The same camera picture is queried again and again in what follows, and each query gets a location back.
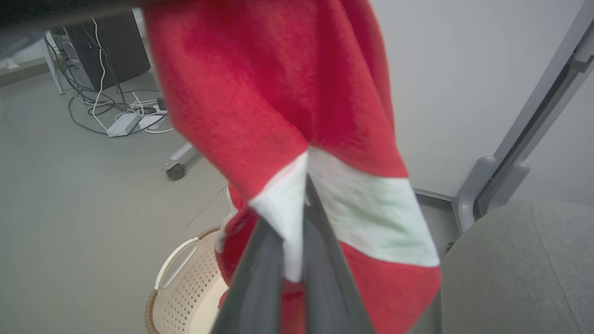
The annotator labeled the grey fabric sofa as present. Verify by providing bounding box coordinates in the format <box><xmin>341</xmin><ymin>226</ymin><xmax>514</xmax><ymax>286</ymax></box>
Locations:
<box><xmin>440</xmin><ymin>200</ymin><xmax>594</xmax><ymax>334</ymax></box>

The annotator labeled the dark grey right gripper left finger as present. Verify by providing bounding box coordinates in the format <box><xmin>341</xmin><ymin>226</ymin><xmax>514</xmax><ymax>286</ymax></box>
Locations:
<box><xmin>211</xmin><ymin>219</ymin><xmax>285</xmax><ymax>334</ymax></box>

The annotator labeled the red and white garment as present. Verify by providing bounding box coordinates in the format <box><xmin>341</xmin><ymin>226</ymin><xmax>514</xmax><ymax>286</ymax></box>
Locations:
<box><xmin>142</xmin><ymin>0</ymin><xmax>441</xmax><ymax>334</ymax></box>

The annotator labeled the grey desk leg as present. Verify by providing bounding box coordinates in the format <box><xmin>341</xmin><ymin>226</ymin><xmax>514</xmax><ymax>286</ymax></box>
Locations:
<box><xmin>44</xmin><ymin>36</ymin><xmax>66</xmax><ymax>95</ymax></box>

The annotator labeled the black computer tower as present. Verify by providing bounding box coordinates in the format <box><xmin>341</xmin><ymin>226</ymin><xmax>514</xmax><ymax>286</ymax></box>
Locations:
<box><xmin>64</xmin><ymin>11</ymin><xmax>152</xmax><ymax>92</ymax></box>

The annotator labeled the white partition panel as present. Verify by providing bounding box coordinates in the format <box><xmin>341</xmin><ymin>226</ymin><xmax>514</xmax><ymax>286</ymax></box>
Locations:
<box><xmin>478</xmin><ymin>28</ymin><xmax>594</xmax><ymax>216</ymax></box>
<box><xmin>369</xmin><ymin>0</ymin><xmax>594</xmax><ymax>203</ymax></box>

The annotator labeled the cream perforated laundry basket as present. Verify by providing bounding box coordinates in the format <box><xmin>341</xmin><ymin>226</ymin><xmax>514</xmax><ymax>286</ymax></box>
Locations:
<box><xmin>145</xmin><ymin>226</ymin><xmax>231</xmax><ymax>334</ymax></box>

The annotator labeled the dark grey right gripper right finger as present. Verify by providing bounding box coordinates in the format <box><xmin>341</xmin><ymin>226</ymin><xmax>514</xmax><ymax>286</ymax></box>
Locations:
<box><xmin>302</xmin><ymin>174</ymin><xmax>375</xmax><ymax>334</ymax></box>

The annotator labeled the white cable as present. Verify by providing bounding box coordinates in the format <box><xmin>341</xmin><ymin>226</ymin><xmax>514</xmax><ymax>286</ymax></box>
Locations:
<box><xmin>90</xmin><ymin>18</ymin><xmax>110</xmax><ymax>131</ymax></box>

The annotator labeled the grey partition foot with caster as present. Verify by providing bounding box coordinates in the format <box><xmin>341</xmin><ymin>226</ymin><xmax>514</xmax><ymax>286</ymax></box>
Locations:
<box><xmin>162</xmin><ymin>141</ymin><xmax>203</xmax><ymax>173</ymax></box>

